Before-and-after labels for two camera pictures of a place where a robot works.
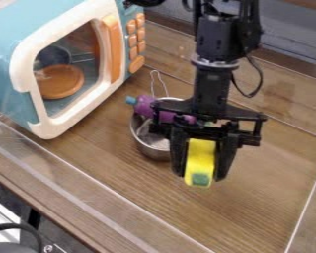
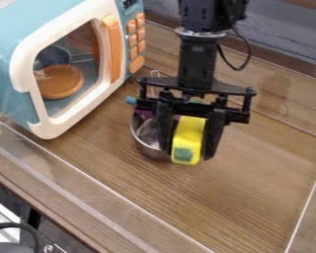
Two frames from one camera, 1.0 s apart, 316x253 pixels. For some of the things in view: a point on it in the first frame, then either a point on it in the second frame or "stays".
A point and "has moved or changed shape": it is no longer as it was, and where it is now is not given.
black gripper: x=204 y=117 to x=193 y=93
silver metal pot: x=153 y=145 stays
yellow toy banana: x=200 y=163 has moved or changed shape
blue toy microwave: x=61 y=56 stays
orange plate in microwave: x=58 y=80 stays
